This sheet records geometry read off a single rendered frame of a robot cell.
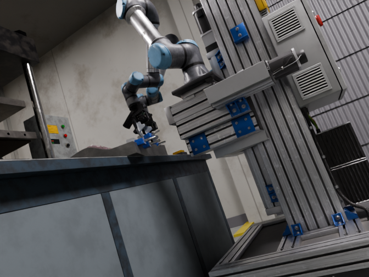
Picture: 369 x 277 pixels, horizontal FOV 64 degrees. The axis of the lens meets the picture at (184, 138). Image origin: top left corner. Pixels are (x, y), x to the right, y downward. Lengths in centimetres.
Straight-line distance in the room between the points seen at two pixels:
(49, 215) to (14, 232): 12
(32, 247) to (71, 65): 444
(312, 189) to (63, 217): 105
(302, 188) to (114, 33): 386
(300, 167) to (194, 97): 59
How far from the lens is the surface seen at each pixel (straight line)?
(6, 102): 227
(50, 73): 554
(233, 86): 122
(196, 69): 144
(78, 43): 521
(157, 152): 171
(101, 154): 134
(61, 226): 102
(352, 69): 354
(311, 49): 148
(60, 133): 250
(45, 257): 96
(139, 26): 159
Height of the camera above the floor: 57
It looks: 10 degrees up
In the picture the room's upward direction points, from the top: 19 degrees counter-clockwise
